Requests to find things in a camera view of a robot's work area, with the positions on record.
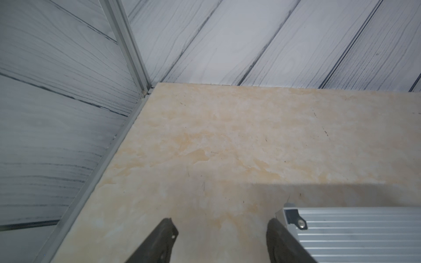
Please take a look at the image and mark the left aluminium corner post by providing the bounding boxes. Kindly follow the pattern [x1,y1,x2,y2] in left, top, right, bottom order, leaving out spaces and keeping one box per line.
[100,0,152,97]

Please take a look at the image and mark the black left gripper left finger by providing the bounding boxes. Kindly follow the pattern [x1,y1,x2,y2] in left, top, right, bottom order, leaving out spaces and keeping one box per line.
[126,218,179,263]

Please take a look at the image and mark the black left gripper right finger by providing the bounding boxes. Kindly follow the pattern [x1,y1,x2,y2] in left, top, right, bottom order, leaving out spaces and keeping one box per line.
[266,218,316,263]

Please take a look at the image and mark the silver aluminium poker case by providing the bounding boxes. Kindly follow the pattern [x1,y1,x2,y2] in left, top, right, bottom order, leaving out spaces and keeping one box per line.
[275,203,421,263]

